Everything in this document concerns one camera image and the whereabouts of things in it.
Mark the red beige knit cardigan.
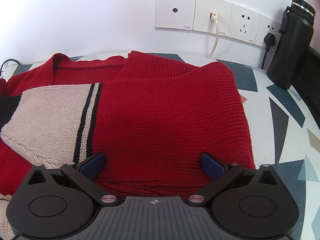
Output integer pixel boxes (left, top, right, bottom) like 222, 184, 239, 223
1, 51, 254, 239

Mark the geometric pattern desk mat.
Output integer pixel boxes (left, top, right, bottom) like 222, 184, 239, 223
1, 51, 319, 239

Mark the black printer box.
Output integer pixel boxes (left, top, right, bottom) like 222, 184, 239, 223
293, 47, 320, 119

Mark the black power plug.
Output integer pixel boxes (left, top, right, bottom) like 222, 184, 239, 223
261, 33, 276, 69

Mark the black thermos bottle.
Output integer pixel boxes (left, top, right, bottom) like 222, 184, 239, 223
267, 0, 316, 90

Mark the black power cable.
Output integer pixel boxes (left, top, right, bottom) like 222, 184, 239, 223
0, 58, 21, 78

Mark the white network cable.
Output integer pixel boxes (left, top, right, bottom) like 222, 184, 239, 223
208, 12, 221, 59

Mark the white wall socket panel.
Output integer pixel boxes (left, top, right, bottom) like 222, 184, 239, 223
155, 0, 280, 47

